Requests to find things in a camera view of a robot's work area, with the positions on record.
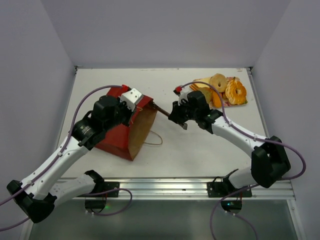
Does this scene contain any fake triangle sandwich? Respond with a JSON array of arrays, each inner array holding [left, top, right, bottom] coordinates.
[[189, 77, 211, 91]]

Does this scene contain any fake orange bread loaf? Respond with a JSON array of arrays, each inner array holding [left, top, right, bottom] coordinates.
[[212, 91, 222, 109]]

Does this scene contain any red paper bag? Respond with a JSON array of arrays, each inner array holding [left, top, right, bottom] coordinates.
[[95, 95, 158, 161]]

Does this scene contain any fake plain bagel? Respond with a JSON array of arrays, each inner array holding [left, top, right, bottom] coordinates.
[[209, 73, 228, 93]]

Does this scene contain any fake glazed ring pastry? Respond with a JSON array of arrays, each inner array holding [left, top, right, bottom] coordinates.
[[225, 77, 247, 105]]

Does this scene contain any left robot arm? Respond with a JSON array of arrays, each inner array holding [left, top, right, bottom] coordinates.
[[7, 94, 140, 223]]

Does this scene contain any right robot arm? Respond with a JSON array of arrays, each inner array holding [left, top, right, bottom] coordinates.
[[168, 91, 291, 197]]

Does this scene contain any floral rectangular tray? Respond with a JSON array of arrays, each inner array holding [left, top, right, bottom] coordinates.
[[209, 73, 247, 108]]

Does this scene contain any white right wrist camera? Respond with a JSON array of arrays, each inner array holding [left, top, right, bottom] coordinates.
[[173, 85, 191, 106]]

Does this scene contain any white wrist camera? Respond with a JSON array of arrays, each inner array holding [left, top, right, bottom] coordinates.
[[119, 88, 144, 112], [173, 85, 191, 106]]

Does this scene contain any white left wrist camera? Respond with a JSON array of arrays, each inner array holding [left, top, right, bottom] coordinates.
[[119, 88, 144, 112]]

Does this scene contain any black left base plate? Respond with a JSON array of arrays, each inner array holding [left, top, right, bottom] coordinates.
[[101, 181, 120, 199]]

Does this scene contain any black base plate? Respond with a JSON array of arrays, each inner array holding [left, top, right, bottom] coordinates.
[[101, 181, 120, 199], [206, 177, 248, 198]]

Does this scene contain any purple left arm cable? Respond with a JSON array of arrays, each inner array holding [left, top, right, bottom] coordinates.
[[0, 84, 133, 232]]

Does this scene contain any aluminium frame rail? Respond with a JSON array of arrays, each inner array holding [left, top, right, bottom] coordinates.
[[62, 177, 296, 201]]

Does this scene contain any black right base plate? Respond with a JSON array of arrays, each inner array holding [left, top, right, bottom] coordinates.
[[206, 177, 248, 198]]

